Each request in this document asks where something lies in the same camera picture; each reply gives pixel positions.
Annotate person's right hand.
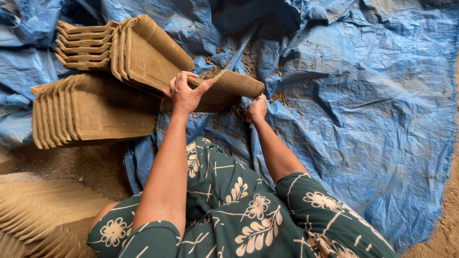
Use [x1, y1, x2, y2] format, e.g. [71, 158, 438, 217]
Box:
[245, 95, 268, 124]

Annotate person's left hand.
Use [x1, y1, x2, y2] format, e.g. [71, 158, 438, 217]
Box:
[162, 71, 213, 115]

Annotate unfired brown clay tile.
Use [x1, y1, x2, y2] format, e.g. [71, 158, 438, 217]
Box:
[160, 69, 265, 113]

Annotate scattered clay shavings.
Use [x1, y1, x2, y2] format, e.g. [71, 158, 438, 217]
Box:
[190, 32, 316, 141]

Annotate blue plastic tarp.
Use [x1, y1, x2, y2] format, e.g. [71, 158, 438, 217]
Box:
[0, 0, 459, 254]

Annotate green floral dress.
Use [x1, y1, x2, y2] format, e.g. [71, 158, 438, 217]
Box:
[87, 136, 399, 258]

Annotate stack of clay roof tiles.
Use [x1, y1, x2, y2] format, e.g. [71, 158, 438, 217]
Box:
[109, 14, 195, 98]
[30, 73, 161, 150]
[55, 20, 120, 72]
[0, 178, 112, 258]

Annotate person's bare knee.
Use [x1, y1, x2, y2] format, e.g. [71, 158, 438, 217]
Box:
[90, 201, 121, 231]

